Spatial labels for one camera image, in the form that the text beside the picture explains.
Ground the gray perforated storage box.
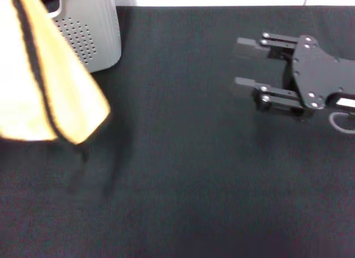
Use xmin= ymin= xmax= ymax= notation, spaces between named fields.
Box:
xmin=45 ymin=0 xmax=122 ymax=73

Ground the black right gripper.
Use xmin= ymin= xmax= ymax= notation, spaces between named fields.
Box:
xmin=230 ymin=32 xmax=355 ymax=122

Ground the black tablecloth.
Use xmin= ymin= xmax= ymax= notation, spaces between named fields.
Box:
xmin=0 ymin=5 xmax=355 ymax=258

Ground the white cable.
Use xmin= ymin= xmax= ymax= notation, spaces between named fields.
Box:
xmin=328 ymin=111 xmax=355 ymax=135

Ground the yellow and gray towel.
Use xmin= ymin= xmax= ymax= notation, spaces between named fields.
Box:
xmin=0 ymin=0 xmax=111 ymax=163

